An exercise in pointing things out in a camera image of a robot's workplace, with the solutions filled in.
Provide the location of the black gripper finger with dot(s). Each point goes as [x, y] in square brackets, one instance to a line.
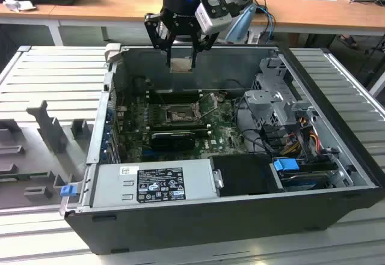
[204, 44]
[156, 33]

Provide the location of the silver topped CPU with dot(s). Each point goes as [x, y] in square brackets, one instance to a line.
[180, 65]

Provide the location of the CPU socket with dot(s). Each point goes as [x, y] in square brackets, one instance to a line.
[177, 114]

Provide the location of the pale blue teach pendant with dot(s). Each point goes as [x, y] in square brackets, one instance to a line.
[242, 24]

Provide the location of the wooden desk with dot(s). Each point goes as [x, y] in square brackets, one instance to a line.
[120, 6]
[45, 8]

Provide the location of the silver coin battery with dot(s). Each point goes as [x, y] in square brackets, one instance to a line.
[221, 98]

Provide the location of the green motherboard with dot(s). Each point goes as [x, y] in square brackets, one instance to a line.
[222, 123]

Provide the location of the metal drive cage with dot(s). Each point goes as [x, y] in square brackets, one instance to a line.
[264, 99]

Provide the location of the green RAM stick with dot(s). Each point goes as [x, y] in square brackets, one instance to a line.
[24, 175]
[180, 128]

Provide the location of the black graphics card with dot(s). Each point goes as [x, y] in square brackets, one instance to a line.
[171, 140]

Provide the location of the black plastic air shroud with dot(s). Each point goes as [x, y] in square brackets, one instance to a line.
[246, 175]

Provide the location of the crumpled white paper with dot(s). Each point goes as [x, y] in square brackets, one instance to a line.
[18, 3]

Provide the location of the blue disk carrier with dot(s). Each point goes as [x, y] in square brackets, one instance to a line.
[285, 166]

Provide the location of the silver power supply unit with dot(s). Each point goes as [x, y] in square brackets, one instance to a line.
[114, 187]

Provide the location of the grey parts rack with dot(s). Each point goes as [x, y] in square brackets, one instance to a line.
[30, 144]

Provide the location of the hard disk drive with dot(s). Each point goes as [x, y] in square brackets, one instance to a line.
[300, 182]

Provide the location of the blue case latch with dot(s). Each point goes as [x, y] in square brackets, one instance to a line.
[67, 191]

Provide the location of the black open PC case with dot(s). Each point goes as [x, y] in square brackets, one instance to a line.
[195, 226]

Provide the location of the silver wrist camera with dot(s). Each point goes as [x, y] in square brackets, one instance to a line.
[210, 21]

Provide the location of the black drive bay bracket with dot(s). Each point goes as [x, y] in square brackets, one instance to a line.
[270, 134]

